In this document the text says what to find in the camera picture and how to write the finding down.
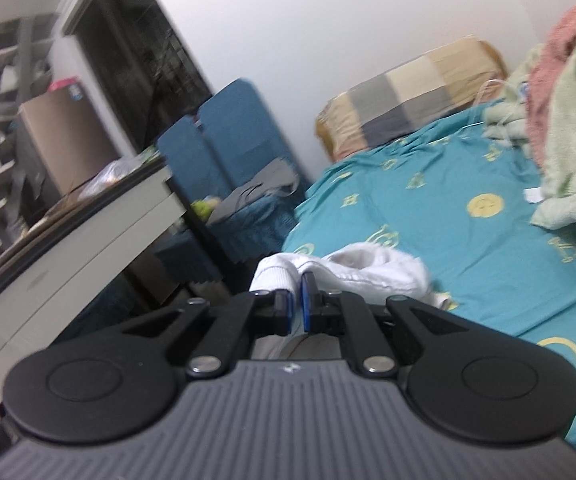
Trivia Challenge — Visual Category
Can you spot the dark window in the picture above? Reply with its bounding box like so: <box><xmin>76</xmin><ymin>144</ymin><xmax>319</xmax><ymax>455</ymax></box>
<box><xmin>66</xmin><ymin>0</ymin><xmax>213</xmax><ymax>151</ymax></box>

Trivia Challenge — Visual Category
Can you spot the green pink fleece blanket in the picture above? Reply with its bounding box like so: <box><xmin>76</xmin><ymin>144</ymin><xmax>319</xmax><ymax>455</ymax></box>
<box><xmin>483</xmin><ymin>5</ymin><xmax>576</xmax><ymax>231</ymax></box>

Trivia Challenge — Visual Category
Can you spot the blue chair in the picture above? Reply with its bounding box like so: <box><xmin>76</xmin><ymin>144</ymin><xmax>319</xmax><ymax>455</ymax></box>
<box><xmin>157</xmin><ymin>79</ymin><xmax>309</xmax><ymax>262</ymax></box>

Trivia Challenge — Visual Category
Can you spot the grey cloth on chair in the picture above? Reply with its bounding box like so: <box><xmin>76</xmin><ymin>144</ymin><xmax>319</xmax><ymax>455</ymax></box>
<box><xmin>207</xmin><ymin>158</ymin><xmax>301</xmax><ymax>226</ymax></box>

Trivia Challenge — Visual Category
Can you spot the clear plastic bag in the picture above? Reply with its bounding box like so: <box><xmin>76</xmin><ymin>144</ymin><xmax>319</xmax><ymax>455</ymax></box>
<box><xmin>79</xmin><ymin>156</ymin><xmax>145</xmax><ymax>200</ymax></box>

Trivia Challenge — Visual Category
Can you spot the white table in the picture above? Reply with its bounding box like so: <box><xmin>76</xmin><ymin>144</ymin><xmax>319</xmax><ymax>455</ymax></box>
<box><xmin>0</xmin><ymin>158</ymin><xmax>185</xmax><ymax>400</ymax></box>

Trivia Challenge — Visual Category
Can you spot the teal patterned bed sheet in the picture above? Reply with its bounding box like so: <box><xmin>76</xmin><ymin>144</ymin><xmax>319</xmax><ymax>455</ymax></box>
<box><xmin>283</xmin><ymin>107</ymin><xmax>576</xmax><ymax>447</ymax></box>

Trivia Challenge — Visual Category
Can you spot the white charging cable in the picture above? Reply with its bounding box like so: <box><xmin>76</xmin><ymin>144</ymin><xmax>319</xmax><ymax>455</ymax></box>
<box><xmin>459</xmin><ymin>78</ymin><xmax>529</xmax><ymax>146</ymax></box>

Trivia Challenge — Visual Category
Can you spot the plaid pillow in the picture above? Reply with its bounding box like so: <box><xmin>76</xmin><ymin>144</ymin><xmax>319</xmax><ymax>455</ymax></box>
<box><xmin>315</xmin><ymin>37</ymin><xmax>508</xmax><ymax>162</ymax></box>

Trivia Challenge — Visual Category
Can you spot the gold refrigerator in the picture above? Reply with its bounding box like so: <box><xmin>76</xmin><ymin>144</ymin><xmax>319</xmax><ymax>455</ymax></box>
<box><xmin>19</xmin><ymin>82</ymin><xmax>119</xmax><ymax>195</ymax></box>

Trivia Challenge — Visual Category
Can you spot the white wall shelf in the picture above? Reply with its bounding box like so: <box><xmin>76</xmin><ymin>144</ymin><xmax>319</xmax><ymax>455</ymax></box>
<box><xmin>0</xmin><ymin>13</ymin><xmax>59</xmax><ymax>255</ymax></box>

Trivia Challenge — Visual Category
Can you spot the white garment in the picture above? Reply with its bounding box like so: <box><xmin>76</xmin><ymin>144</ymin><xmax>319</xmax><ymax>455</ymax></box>
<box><xmin>250</xmin><ymin>242</ymin><xmax>448</xmax><ymax>309</ymax></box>

